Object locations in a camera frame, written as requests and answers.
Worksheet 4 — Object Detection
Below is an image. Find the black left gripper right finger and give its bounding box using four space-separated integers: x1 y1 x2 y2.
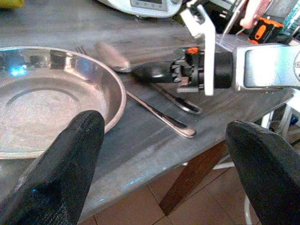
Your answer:
225 120 300 225

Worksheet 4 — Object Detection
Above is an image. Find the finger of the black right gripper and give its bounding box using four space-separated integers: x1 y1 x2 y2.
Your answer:
130 62 174 84

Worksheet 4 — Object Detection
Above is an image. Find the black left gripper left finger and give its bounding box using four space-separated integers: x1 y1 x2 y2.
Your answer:
0 110 105 225

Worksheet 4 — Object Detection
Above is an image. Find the silver metal spoon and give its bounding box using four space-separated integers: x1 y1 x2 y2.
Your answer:
95 41 203 115

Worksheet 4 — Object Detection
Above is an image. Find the white folding table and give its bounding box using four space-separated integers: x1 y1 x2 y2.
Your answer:
214 32 300 225

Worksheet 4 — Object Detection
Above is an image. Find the silver metal fork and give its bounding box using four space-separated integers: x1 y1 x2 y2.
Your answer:
74 45 197 139

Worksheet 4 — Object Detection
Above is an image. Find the white kitchen food processor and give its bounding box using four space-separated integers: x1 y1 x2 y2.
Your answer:
97 0 181 18

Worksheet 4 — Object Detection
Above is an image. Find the grey top wooden table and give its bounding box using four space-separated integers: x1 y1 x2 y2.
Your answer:
0 0 296 225

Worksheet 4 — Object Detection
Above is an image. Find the round stainless steel plate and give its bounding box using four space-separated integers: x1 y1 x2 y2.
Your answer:
0 46 128 160

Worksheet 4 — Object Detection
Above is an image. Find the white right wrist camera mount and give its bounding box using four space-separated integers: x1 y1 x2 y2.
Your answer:
179 0 216 96

